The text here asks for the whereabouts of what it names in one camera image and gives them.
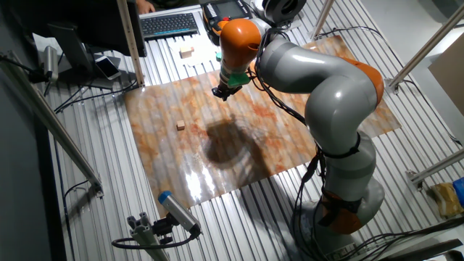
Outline black camera cable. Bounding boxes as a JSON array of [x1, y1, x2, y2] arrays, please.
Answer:
[[111, 224, 202, 250]]

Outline short aluminium frame beam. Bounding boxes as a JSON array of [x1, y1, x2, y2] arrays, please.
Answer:
[[409, 148, 464, 186]]

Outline brown cardboard panel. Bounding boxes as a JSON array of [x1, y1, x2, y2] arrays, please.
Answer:
[[427, 42, 464, 106]]

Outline thick black floor cable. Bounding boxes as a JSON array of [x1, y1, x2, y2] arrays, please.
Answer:
[[344, 217, 464, 260]]

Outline aluminium frame post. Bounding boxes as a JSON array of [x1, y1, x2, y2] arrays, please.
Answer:
[[385, 3, 464, 95], [310, 0, 336, 40]]

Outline person hand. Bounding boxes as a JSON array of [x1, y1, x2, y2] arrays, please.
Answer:
[[136, 0, 156, 15]]

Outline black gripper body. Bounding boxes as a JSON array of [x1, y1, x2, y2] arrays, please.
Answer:
[[217, 82, 243, 97]]

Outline black camera bracket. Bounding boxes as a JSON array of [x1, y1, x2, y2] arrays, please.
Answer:
[[152, 212, 175, 244]]

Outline silver camera with blue end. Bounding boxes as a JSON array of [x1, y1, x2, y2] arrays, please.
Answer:
[[157, 190, 202, 236]]

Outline long aluminium frame beam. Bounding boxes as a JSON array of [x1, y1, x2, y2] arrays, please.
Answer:
[[0, 50, 104, 199]]

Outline aluminium profile camera stand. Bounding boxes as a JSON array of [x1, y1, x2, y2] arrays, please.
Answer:
[[126, 212, 171, 261]]

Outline orange marble pattern mat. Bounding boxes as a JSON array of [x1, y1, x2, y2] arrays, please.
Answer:
[[124, 35, 402, 218]]

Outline black computer monitor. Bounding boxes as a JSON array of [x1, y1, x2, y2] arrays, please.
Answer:
[[7, 0, 148, 90]]

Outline silver cylinder camera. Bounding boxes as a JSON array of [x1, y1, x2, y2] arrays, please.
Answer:
[[43, 45, 59, 81]]

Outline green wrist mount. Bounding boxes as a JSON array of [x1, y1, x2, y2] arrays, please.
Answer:
[[215, 51, 252, 88]]

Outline black desk cable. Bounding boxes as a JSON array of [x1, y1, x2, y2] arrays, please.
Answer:
[[54, 78, 139, 114]]

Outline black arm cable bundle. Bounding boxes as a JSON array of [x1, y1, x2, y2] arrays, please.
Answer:
[[246, 27, 363, 260]]

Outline blue bag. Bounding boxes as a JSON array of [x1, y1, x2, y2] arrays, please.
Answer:
[[452, 176, 464, 207]]

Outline black keyboard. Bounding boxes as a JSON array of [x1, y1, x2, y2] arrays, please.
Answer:
[[139, 12, 199, 41]]

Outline black cloth strap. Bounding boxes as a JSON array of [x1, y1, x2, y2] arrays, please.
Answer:
[[318, 190, 363, 228], [320, 133, 363, 160]]

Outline tan upright frame post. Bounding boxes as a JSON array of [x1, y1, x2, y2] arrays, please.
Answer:
[[116, 0, 146, 88]]

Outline white paper sheets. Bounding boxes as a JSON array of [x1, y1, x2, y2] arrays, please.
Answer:
[[169, 34, 220, 67]]

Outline orange black teach pendant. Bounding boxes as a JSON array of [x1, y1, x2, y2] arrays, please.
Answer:
[[202, 0, 254, 46]]

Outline yellow bag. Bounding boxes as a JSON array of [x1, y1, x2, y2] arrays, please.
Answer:
[[431, 182, 464, 218]]

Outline white smartphone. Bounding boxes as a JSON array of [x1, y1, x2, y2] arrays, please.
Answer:
[[94, 55, 123, 80]]

